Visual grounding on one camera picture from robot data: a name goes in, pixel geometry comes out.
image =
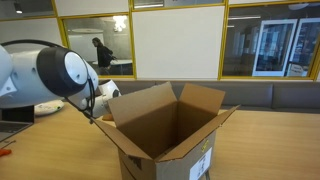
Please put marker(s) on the brown cardboard box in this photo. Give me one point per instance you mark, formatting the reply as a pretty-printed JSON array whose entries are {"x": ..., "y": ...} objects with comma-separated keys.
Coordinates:
[{"x": 160, "y": 130}]

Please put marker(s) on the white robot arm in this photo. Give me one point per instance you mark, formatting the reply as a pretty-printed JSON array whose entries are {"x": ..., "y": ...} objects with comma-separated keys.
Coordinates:
[{"x": 40, "y": 76}]

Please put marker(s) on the white flat round object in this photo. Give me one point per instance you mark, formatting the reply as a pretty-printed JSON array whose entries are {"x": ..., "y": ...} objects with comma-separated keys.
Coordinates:
[{"x": 48, "y": 107}]

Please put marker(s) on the walking person dark jacket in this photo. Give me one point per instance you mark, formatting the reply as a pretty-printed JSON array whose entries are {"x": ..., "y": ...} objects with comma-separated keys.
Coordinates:
[{"x": 104, "y": 56}]

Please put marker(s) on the yellow framed window with room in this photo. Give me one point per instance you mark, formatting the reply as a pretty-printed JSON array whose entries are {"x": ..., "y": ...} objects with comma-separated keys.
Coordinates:
[{"x": 100, "y": 40}]

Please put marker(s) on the grey bench seat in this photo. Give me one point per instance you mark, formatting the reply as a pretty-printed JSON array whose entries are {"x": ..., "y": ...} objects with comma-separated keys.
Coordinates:
[{"x": 253, "y": 95}]

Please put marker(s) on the grey open laptop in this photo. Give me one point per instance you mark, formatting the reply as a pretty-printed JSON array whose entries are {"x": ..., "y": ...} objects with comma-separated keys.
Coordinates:
[{"x": 15, "y": 121}]

